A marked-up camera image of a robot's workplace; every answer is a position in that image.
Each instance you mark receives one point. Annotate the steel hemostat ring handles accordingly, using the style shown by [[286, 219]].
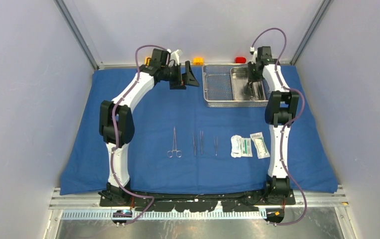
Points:
[[174, 151]]

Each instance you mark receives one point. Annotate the small orange toy block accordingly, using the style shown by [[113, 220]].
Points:
[[198, 61]]

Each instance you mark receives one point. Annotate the pointed steel tweezers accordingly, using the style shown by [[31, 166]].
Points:
[[216, 145]]

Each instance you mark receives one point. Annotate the red toy block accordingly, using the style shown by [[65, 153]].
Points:
[[240, 60]]

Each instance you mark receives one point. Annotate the aluminium front rail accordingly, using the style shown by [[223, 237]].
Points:
[[87, 207]]

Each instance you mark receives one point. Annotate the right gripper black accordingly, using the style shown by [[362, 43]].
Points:
[[251, 77]]

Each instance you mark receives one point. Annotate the green white sterile packet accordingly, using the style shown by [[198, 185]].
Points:
[[246, 147]]

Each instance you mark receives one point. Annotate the blue surgical wrap cloth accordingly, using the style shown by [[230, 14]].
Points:
[[155, 116]]

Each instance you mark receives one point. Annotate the steel forceps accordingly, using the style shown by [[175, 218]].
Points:
[[194, 139]]

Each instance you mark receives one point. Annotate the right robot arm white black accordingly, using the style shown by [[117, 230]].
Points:
[[280, 110]]

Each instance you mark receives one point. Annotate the white gauze roll packet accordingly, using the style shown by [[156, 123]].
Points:
[[236, 151]]

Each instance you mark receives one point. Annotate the aluminium frame rail right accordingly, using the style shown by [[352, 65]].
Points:
[[319, 15]]

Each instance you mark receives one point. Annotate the blunt steel tweezers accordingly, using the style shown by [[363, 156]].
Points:
[[201, 141]]

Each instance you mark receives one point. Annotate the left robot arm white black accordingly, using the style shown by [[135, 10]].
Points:
[[116, 124]]

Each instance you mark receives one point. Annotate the wire mesh steel tray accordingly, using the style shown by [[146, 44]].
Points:
[[217, 88]]

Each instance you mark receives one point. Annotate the aluminium frame post left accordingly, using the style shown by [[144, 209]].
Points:
[[68, 17]]

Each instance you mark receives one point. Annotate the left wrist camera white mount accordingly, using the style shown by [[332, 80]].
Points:
[[174, 57]]

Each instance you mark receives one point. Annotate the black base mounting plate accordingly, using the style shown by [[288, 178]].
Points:
[[159, 202]]

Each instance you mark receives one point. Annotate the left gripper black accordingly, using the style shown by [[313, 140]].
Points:
[[177, 84]]

